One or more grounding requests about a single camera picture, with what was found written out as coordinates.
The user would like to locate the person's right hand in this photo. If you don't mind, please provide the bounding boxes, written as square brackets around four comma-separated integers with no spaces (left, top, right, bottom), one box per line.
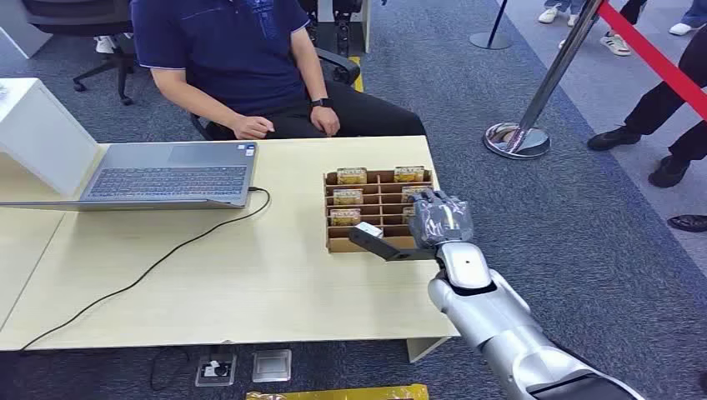
[231,116,276,142]

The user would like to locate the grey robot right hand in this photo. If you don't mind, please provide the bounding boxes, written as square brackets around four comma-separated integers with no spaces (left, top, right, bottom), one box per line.
[407,189,475,250]

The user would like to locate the person's left hand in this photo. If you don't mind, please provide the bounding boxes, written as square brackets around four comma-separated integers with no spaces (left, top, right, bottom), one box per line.
[309,106,342,138]

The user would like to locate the cardboard card organizer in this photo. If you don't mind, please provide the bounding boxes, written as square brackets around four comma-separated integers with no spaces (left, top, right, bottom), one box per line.
[323,167,438,254]

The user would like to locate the seated person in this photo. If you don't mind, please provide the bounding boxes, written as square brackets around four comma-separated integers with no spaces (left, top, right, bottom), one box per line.
[130,0,429,142]

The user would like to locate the standing person in black shoes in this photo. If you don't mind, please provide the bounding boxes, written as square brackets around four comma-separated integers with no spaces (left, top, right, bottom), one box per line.
[586,37,707,189]

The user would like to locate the grey laptop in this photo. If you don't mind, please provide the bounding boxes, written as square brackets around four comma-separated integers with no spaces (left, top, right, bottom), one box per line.
[0,142,259,213]

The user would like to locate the white shoe behind chair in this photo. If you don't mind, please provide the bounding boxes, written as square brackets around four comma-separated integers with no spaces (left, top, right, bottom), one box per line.
[93,33,120,55]

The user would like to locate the black swivel chair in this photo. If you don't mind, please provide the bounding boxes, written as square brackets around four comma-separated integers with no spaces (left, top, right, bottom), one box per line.
[21,0,137,107]

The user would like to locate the gold patterned board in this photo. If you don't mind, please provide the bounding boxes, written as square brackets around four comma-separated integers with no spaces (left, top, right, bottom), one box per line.
[245,383,430,400]

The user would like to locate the white box stand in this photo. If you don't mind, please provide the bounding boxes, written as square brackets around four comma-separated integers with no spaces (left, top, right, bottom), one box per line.
[0,77,101,198]

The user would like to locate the metal floor box cover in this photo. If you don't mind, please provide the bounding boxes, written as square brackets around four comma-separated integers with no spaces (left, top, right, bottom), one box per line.
[251,348,293,384]

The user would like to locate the bystander's white sneakers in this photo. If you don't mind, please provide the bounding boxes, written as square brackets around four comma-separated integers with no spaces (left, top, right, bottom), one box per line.
[537,0,587,28]

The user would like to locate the floor power socket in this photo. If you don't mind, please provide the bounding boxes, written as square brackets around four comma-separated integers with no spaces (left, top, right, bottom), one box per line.
[194,352,238,388]

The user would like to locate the black shoe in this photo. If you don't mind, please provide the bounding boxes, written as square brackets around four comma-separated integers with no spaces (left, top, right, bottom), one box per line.
[666,213,707,233]

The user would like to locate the bystander's white grey sneaker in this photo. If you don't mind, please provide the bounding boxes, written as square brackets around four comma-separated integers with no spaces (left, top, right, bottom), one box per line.
[599,32,633,58]

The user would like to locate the red barrier belt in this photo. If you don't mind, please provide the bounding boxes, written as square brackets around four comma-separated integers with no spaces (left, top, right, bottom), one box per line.
[597,0,707,121]

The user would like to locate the bystander's white shoe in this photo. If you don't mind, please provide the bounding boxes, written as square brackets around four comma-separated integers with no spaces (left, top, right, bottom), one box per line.
[668,21,707,38]

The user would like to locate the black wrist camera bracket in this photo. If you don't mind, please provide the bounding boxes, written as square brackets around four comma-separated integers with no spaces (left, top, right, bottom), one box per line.
[348,227,439,263]

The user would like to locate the black laptop cable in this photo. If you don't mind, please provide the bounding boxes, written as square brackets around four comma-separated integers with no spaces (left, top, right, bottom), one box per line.
[19,186,273,354]

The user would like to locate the chrome stanchion post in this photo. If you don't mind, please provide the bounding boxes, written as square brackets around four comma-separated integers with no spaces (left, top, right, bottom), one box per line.
[483,0,606,161]

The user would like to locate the dark stanchion post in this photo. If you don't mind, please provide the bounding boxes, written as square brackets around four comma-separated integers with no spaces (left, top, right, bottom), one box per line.
[469,0,513,52]

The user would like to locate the black cable on floor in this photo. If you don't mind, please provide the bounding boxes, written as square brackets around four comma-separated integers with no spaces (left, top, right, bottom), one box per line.
[149,346,193,393]

